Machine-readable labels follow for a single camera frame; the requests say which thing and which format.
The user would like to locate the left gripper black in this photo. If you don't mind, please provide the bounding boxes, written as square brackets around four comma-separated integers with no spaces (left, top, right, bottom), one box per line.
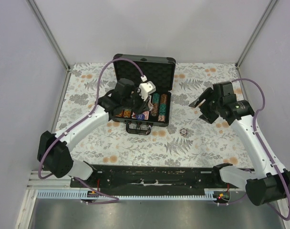
[122,88,150,116]

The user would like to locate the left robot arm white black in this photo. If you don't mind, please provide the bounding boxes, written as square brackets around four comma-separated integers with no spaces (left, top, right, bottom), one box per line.
[37,78,155,187]

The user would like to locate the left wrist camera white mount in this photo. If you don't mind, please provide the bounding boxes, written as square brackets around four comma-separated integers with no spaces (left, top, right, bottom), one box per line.
[138,81,156,101]

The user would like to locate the tan blue chip stack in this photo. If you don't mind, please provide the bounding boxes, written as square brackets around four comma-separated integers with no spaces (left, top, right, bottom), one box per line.
[179,128,188,136]

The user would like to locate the aluminium frame rails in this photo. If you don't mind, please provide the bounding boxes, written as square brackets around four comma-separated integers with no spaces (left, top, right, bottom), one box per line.
[15,0,290,229]

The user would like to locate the white slotted cable duct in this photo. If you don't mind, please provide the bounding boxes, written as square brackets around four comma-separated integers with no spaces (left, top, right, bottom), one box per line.
[37,189,217,201]

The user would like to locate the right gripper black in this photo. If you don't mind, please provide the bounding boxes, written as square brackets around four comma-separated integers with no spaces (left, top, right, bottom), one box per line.
[189,87,222,125]

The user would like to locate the red playing card deck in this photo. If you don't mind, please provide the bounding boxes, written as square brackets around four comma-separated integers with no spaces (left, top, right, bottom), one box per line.
[132,111,150,120]

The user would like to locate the blue round blind button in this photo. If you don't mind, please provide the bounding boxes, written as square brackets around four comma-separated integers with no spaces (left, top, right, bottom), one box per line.
[136,114,145,120]

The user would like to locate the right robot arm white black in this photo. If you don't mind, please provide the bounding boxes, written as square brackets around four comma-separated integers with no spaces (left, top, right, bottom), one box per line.
[189,82,290,206]

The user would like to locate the black poker set case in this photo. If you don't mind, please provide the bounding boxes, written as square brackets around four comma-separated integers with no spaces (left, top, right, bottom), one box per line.
[113,53,176,135]

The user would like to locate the chip column in case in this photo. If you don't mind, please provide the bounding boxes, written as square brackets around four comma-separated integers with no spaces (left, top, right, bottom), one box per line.
[158,94,167,122]
[123,109,132,118]
[151,93,160,117]
[115,110,124,117]

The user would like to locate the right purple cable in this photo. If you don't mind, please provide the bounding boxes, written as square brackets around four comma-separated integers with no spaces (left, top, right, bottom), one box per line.
[216,78,290,221]

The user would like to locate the floral table mat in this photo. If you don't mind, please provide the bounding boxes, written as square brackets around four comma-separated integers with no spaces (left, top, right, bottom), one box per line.
[56,63,253,168]

